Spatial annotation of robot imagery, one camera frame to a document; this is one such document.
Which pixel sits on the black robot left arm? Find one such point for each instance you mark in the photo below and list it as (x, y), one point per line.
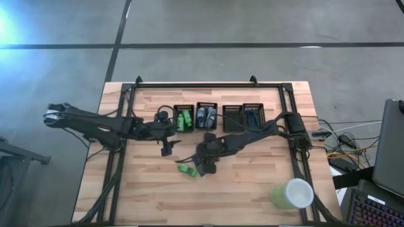
(94, 124)

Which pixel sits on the backlit black keyboard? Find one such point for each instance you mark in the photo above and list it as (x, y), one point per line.
(375, 211)

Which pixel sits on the black metal rig frame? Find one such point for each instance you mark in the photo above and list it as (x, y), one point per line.
(205, 85)

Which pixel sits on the navy DSC shave butter tube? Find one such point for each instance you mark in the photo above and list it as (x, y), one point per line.
(249, 116)

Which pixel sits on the black metal cart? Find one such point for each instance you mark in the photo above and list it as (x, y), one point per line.
(19, 154)

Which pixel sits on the black slotted plastic basket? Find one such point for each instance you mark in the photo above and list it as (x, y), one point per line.
(232, 118)
(253, 105)
(184, 106)
(206, 103)

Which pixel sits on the grey deodorant bottle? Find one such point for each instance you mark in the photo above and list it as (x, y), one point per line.
(211, 117)
(201, 117)

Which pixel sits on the green Pert shampoo bottle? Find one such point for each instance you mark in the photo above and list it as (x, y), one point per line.
(186, 170)
(187, 117)
(180, 123)

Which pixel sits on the black power adapter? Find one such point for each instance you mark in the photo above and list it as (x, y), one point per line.
(347, 141)
(342, 164)

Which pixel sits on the small dark navy bottle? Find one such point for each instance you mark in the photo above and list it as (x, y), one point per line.
(256, 116)

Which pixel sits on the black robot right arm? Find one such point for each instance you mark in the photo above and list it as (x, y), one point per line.
(252, 135)

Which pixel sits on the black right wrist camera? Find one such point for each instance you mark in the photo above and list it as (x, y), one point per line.
(210, 137)

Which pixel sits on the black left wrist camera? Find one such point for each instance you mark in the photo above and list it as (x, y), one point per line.
(162, 115)

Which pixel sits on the grey laptop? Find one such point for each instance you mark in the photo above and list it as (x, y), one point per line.
(389, 148)

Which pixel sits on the green canister white lid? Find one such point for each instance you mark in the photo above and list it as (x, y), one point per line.
(290, 194)

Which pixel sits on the black flat bar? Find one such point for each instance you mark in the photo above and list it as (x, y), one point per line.
(353, 178)

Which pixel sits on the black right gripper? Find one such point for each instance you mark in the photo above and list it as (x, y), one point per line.
(207, 151)

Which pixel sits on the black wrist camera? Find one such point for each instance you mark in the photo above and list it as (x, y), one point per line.
(210, 137)
(162, 115)

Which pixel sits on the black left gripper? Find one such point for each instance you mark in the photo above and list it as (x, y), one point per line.
(162, 130)

